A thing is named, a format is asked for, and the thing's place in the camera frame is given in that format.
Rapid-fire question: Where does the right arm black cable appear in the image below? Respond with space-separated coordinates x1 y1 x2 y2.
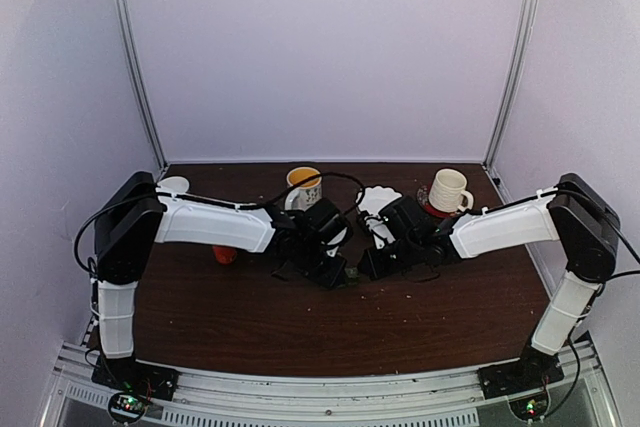
434 186 640 393

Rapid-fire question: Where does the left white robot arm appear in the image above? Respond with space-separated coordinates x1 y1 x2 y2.
94 172 352 391

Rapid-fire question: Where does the aluminium front rail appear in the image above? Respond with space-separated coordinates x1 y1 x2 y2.
47 339 616 427

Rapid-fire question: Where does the white scalloped dish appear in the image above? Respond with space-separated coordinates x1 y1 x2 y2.
356 185 402 217

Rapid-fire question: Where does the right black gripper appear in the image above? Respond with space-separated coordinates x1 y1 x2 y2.
357 236 422 281

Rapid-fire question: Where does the left aluminium frame post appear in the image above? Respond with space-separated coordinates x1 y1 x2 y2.
114 0 168 171

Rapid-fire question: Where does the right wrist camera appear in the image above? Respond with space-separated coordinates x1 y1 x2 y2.
357 213 395 250

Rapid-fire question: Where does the white mug yellow inside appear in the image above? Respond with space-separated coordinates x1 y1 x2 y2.
284 166 322 211

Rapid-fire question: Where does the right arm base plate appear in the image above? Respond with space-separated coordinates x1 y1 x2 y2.
477 362 565 400

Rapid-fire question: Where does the orange pill bottle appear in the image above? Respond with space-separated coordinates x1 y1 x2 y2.
212 245 237 265

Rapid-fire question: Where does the small white bowl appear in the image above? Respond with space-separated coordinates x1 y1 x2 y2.
157 176 190 194

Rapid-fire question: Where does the right aluminium frame post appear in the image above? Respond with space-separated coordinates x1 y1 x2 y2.
483 0 539 174

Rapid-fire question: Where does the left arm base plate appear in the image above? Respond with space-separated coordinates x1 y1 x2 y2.
91 356 179 401

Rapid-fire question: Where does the cream ribbed mug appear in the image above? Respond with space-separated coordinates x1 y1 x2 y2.
428 168 474 213

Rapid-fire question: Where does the red round coaster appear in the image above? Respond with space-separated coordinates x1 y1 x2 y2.
416 185 474 219

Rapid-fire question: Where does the aluminium frame post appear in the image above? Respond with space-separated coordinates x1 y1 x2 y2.
114 0 168 171
483 0 539 174

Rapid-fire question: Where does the green weekly pill organizer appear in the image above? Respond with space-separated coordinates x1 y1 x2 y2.
344 267 360 287

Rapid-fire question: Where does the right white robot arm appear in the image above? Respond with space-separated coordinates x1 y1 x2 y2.
358 173 620 389

